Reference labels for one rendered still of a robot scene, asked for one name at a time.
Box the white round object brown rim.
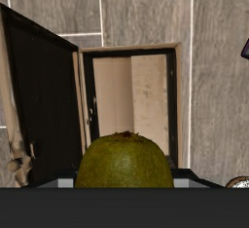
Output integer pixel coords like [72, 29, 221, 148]
[225, 175, 249, 189]

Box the dark purple object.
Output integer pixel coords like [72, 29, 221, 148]
[240, 38, 249, 60]

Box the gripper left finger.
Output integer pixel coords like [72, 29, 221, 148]
[26, 170, 79, 189]

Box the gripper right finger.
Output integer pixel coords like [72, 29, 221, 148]
[170, 168, 225, 189]

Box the wooden box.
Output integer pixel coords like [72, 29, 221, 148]
[71, 42, 184, 170]

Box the green kiwi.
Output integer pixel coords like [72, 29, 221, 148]
[74, 131, 175, 189]

